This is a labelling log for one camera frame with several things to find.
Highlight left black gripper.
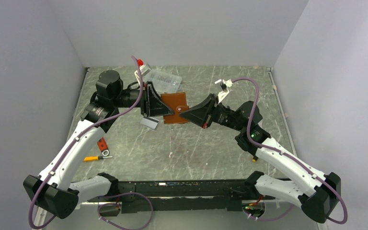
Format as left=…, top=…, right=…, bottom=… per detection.
left=112, top=81, right=174, bottom=117

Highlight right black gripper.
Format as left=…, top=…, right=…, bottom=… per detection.
left=179, top=93, right=245, bottom=132

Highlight silver credit card stack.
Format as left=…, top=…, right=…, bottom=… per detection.
left=140, top=116, right=160, bottom=130

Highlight brown leather card holder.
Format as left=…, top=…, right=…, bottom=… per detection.
left=161, top=92, right=189, bottom=125

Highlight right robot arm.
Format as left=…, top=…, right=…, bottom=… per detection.
left=179, top=94, right=341, bottom=223

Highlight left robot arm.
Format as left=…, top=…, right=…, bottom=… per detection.
left=23, top=70, right=173, bottom=219

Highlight clear plastic screw box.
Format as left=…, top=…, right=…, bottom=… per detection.
left=143, top=69, right=182, bottom=93

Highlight red adjustable wrench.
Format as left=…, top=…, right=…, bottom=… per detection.
left=97, top=138, right=110, bottom=157

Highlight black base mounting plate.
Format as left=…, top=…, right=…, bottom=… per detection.
left=89, top=179, right=264, bottom=214

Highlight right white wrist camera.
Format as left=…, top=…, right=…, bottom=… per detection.
left=215, top=79, right=233, bottom=103

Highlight yellow handled screwdriver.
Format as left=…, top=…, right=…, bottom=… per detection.
left=83, top=156, right=112, bottom=162

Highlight aluminium frame rail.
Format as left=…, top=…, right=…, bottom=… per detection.
left=31, top=196, right=91, bottom=230

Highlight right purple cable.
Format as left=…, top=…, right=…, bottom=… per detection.
left=231, top=77, right=348, bottom=225

